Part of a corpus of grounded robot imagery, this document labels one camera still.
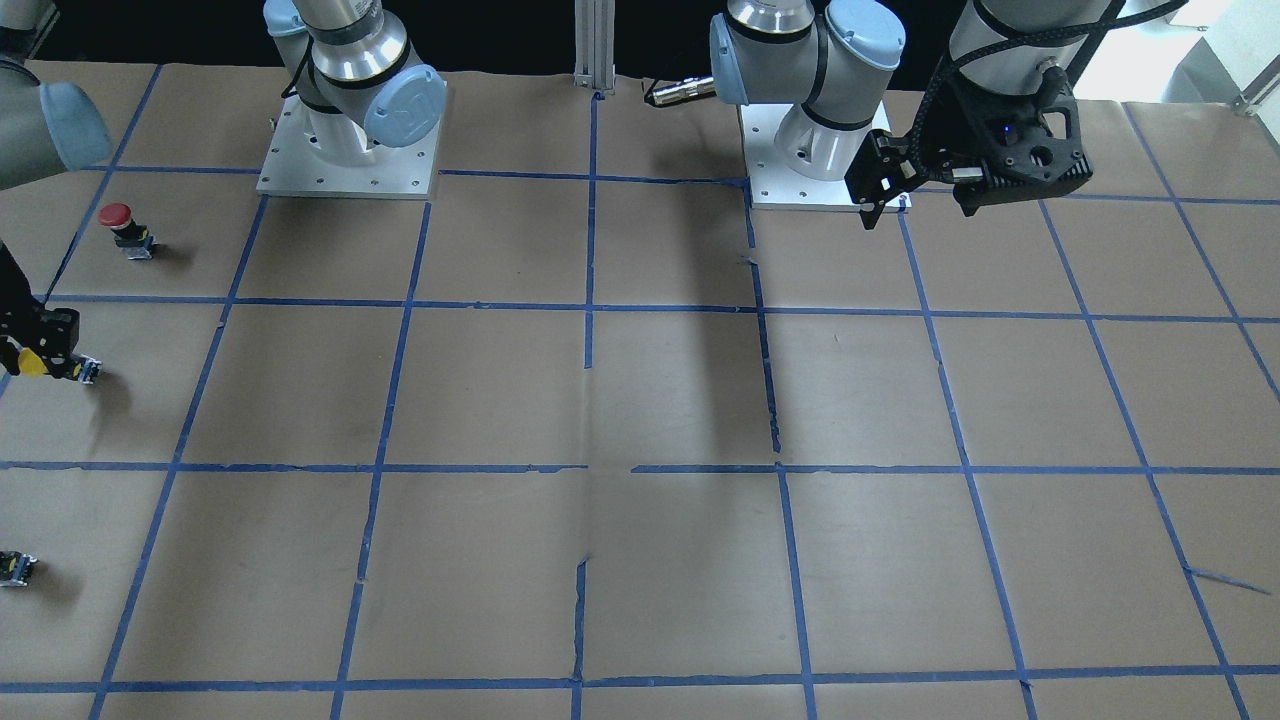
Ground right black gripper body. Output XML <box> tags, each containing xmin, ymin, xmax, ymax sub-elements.
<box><xmin>1</xmin><ymin>243</ymin><xmax>41</xmax><ymax>346</ymax></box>

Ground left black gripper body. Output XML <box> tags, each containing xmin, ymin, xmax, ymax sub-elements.
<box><xmin>911</xmin><ymin>76</ymin><xmax>1091</xmax><ymax>205</ymax></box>

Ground yellow push button switch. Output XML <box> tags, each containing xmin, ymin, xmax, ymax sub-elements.
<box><xmin>3</xmin><ymin>345</ymin><xmax>102</xmax><ymax>386</ymax></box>

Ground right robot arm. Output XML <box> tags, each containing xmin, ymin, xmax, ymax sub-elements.
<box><xmin>1</xmin><ymin>1</ymin><xmax>113</xmax><ymax>384</ymax></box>

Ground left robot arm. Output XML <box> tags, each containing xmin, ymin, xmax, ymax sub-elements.
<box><xmin>709</xmin><ymin>1</ymin><xmax>1114</xmax><ymax>229</ymax></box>

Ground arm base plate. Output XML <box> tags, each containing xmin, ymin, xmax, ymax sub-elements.
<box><xmin>739</xmin><ymin>104</ymin><xmax>891</xmax><ymax>211</ymax></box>
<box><xmin>256</xmin><ymin>85</ymin><xmax>444</xmax><ymax>201</ymax></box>

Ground red push button switch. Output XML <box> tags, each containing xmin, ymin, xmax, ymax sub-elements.
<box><xmin>97</xmin><ymin>202</ymin><xmax>155</xmax><ymax>261</ymax></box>

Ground aluminium frame post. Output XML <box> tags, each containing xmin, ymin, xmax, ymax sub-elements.
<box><xmin>573</xmin><ymin>0</ymin><xmax>616</xmax><ymax>94</ymax></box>

